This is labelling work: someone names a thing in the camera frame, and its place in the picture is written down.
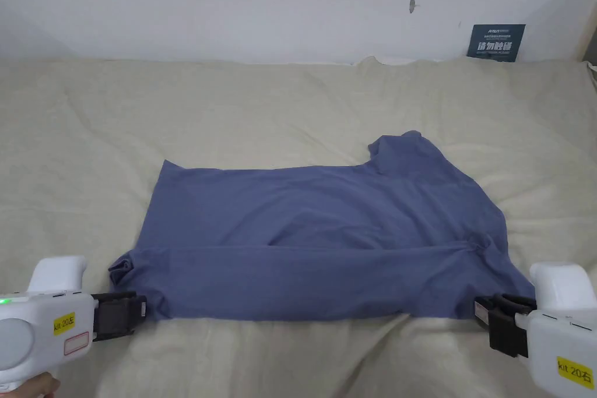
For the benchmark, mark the dark sign card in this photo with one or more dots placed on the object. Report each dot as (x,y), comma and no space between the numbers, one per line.
(496,43)

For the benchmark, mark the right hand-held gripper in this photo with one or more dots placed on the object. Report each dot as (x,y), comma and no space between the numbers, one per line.
(559,337)

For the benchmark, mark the blue shirt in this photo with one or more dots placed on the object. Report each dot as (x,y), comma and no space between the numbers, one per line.
(308,230)

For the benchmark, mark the person's left hand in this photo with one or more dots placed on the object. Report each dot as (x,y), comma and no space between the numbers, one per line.
(42,386)

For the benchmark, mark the bed with beige sheet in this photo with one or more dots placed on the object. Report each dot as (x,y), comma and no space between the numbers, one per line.
(261,109)

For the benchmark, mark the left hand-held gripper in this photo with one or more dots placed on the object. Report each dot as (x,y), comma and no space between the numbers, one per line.
(42,323)

